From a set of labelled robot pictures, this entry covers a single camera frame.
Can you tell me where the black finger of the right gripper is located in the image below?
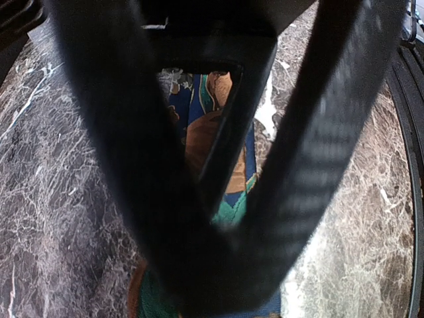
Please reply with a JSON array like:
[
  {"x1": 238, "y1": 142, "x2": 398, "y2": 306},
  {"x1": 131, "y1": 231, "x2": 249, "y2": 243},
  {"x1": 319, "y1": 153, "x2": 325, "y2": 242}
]
[{"x1": 46, "y1": 1, "x2": 406, "y2": 315}]

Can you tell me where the camouflage patterned necktie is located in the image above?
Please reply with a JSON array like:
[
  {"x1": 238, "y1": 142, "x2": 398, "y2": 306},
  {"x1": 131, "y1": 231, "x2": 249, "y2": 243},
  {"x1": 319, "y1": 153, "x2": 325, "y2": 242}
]
[{"x1": 127, "y1": 68, "x2": 282, "y2": 318}]

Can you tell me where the black front rail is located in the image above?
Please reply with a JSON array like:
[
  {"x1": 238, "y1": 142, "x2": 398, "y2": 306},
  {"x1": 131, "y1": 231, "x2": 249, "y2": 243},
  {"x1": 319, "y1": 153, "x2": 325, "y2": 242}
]
[{"x1": 387, "y1": 44, "x2": 423, "y2": 317}]

